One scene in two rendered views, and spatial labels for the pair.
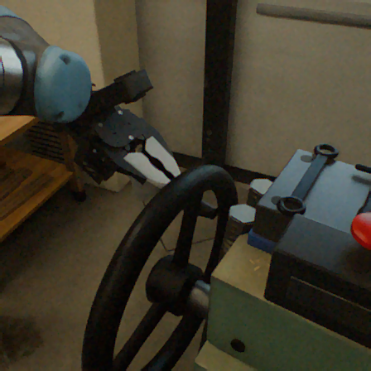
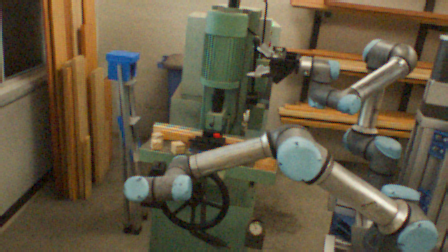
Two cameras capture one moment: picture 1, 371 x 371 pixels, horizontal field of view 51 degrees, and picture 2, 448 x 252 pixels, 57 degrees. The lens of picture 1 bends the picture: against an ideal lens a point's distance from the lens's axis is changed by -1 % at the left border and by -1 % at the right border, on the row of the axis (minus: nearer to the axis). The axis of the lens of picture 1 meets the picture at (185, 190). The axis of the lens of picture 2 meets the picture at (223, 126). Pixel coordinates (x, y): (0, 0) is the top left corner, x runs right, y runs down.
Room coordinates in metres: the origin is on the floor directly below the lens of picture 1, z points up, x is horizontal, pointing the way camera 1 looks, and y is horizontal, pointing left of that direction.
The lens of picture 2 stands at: (0.79, 1.35, 1.61)
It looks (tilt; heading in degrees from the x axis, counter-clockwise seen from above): 19 degrees down; 246
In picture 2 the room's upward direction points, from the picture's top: 7 degrees clockwise
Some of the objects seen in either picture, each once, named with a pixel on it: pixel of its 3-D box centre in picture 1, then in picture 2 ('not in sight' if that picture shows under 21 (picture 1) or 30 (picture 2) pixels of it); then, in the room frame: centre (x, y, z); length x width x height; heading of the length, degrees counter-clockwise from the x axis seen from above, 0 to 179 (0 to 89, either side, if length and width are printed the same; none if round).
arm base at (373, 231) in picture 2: not in sight; (388, 235); (-0.26, 0.48, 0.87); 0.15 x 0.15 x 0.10
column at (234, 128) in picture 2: not in sight; (229, 79); (-0.05, -0.52, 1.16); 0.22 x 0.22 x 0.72; 58
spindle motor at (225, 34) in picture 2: not in sight; (223, 49); (0.11, -0.28, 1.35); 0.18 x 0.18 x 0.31
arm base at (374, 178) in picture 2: not in sight; (379, 178); (-0.57, 0.09, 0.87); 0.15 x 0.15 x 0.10
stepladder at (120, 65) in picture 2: not in sight; (128, 144); (0.34, -1.11, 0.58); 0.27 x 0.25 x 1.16; 153
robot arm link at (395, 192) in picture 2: not in sight; (397, 206); (-0.26, 0.48, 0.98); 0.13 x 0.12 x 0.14; 64
